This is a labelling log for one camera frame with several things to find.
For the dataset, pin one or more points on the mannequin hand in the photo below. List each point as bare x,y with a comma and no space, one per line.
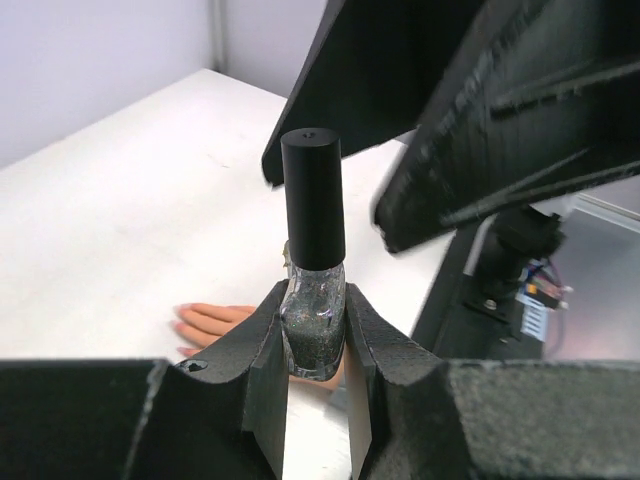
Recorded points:
201,324

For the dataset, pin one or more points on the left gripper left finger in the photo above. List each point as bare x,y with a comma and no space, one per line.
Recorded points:
218,415

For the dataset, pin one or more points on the right white cable duct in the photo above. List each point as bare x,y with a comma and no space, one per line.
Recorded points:
534,318

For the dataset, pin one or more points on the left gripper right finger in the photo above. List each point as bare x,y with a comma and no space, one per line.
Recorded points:
412,415

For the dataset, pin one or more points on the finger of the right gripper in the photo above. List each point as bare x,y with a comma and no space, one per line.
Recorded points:
370,71
540,100

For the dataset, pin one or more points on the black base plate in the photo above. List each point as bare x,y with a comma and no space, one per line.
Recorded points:
458,321

